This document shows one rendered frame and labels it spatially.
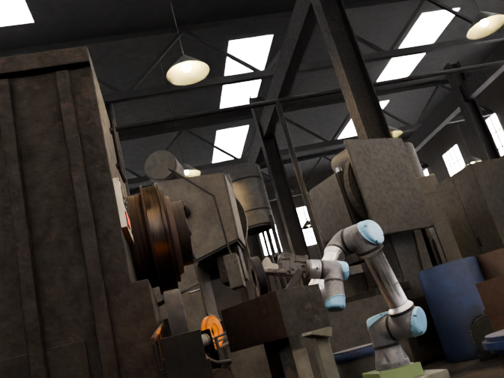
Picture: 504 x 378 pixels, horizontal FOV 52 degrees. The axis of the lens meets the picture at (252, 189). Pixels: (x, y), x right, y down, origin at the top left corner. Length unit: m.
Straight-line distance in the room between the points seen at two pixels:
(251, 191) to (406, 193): 5.87
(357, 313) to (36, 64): 3.31
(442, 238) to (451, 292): 4.23
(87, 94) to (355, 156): 3.99
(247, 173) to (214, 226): 6.47
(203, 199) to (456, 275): 2.49
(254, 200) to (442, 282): 6.61
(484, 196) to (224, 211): 3.21
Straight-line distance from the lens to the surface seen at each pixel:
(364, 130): 6.57
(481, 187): 6.66
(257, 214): 11.07
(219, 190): 5.01
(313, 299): 1.66
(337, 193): 5.73
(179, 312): 1.00
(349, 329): 4.43
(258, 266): 1.91
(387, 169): 5.80
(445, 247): 9.35
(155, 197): 2.08
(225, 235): 4.78
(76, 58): 2.01
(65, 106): 1.92
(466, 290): 5.20
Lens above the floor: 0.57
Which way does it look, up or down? 17 degrees up
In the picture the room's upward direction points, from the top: 15 degrees counter-clockwise
